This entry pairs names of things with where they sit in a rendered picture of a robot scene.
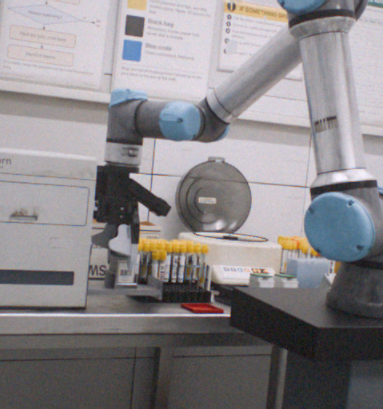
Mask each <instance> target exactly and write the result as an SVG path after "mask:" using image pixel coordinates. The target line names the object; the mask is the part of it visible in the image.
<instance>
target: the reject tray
mask: <svg viewBox="0 0 383 409"><path fill-rule="evenodd" d="M180 308H183V309H186V310H188V311H190V312H193V313H224V311H225V310H222V309H220V308H217V306H214V305H212V304H181V306H180Z"/></svg>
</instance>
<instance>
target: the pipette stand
mask: <svg viewBox="0 0 383 409"><path fill-rule="evenodd" d="M286 274H289V275H292V276H296V277H297V280H296V281H299V285H298V286H297V287H298V288H318V286H319V284H320V282H321V279H322V277H324V275H325V274H329V261H327V260H320V259H309V260H307V259H288V260H287V269H286Z"/></svg>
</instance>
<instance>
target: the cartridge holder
mask: <svg viewBox="0 0 383 409"><path fill-rule="evenodd" d="M233 287H239V286H219V293H214V296H213V299H214V300H216V301H220V302H222V303H226V304H230V305H231V300H232V291H233Z"/></svg>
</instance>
